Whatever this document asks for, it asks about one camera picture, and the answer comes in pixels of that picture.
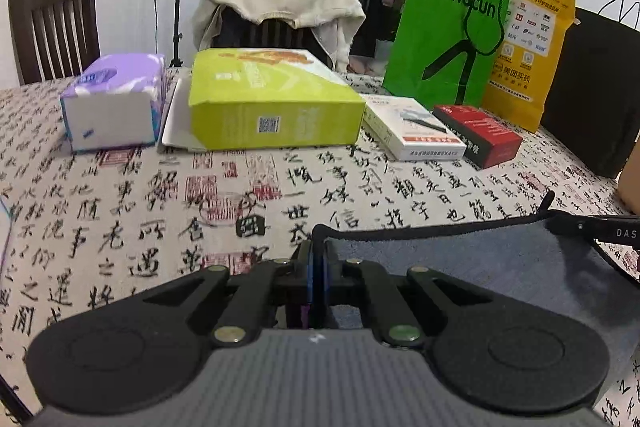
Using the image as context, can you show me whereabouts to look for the white flat paper sheet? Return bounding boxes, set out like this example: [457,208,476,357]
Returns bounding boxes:
[160,78,206,152]

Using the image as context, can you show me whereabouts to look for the yellow paper bag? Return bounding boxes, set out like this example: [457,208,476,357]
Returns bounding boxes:
[482,0,575,132]

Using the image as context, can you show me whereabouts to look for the white purple tissue box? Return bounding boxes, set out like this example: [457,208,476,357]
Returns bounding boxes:
[60,53,167,153]

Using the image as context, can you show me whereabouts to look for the yellow-green cardboard box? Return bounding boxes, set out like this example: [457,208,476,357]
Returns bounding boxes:
[188,48,366,150]

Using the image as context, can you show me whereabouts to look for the black paper bag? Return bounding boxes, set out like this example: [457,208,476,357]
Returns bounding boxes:
[541,8,639,179]

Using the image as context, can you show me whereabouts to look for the green mucun paper bag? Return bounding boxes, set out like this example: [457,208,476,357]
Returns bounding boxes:
[383,0,510,109]

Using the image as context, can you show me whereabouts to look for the purple and grey towel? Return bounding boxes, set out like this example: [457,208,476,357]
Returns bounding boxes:
[311,207,639,374]

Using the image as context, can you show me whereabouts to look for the beige hard carry case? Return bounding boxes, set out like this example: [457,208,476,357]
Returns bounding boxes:
[617,153,640,215]

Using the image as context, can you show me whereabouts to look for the red and black box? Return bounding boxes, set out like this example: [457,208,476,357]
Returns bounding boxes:
[433,105,523,169]

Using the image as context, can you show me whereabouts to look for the dark wooden chair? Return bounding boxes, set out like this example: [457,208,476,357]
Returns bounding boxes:
[209,8,333,68]
[8,0,101,86]

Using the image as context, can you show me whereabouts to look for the white flat box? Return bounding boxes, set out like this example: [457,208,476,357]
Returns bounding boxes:
[362,94,466,161]

